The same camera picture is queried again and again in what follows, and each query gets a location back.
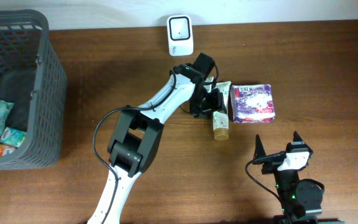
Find white cream tube gold cap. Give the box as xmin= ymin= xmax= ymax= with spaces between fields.
xmin=213 ymin=81 xmax=231 ymax=141

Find white barcode scanner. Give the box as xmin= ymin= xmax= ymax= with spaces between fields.
xmin=167 ymin=15 xmax=194 ymax=57

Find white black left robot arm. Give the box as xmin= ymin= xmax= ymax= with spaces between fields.
xmin=88 ymin=63 xmax=226 ymax=223

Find teal tissue packet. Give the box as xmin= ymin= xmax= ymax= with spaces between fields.
xmin=0 ymin=127 xmax=26 ymax=147

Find purple tissue pack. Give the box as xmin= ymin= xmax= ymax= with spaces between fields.
xmin=230 ymin=84 xmax=275 ymax=123

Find grey plastic mesh basket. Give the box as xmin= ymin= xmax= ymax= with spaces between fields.
xmin=0 ymin=9 xmax=67 ymax=170

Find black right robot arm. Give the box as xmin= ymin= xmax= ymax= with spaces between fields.
xmin=245 ymin=132 xmax=342 ymax=224

